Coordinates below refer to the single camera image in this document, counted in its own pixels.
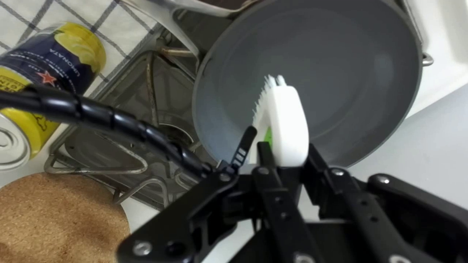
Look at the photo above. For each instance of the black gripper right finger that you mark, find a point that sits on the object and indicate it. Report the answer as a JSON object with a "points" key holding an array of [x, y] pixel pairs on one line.
{"points": [[338, 195]]}

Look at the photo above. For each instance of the white dish brush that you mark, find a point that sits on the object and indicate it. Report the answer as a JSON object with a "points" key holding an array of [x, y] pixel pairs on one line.
{"points": [[280, 120]]}

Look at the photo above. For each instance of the black cable tie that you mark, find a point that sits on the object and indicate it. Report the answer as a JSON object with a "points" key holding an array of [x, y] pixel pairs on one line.
{"points": [[240, 154]]}

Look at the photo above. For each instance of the brown cork trivet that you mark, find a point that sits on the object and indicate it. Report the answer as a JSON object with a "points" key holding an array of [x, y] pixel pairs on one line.
{"points": [[59, 220]]}

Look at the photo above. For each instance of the yellow and blue can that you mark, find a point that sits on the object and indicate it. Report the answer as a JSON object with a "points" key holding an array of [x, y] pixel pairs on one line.
{"points": [[65, 57]]}

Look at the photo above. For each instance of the metal dish rack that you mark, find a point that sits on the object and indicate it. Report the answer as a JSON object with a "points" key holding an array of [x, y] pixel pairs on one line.
{"points": [[144, 147]]}

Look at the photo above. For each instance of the grey frying pan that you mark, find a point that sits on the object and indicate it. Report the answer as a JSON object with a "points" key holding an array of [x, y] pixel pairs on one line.
{"points": [[356, 65]]}

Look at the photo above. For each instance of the checkered kitchen towel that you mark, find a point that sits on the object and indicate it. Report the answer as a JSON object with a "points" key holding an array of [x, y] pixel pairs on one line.
{"points": [[116, 24]]}

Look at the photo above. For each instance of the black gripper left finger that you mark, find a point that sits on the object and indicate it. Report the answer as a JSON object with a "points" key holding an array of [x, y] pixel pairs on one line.
{"points": [[287, 228]]}

